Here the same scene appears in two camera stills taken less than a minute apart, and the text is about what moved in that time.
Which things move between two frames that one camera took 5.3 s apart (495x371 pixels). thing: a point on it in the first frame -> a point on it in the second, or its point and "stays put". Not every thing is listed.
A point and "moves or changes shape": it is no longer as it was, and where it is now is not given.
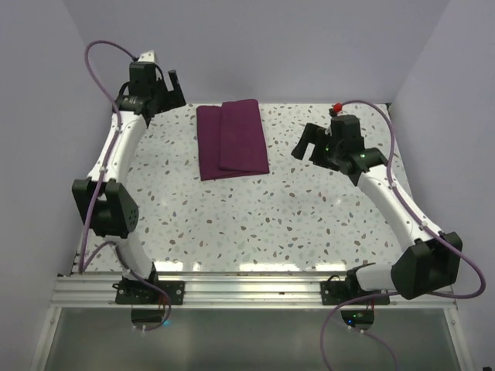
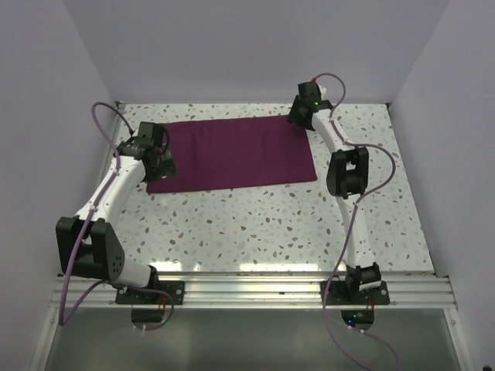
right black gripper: [310, 135] -> [294, 117]
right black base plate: [340, 292] stays put
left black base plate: [135, 292] stays put
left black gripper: [173, 99] -> [165, 168]
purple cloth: [231, 140] moves or changes shape
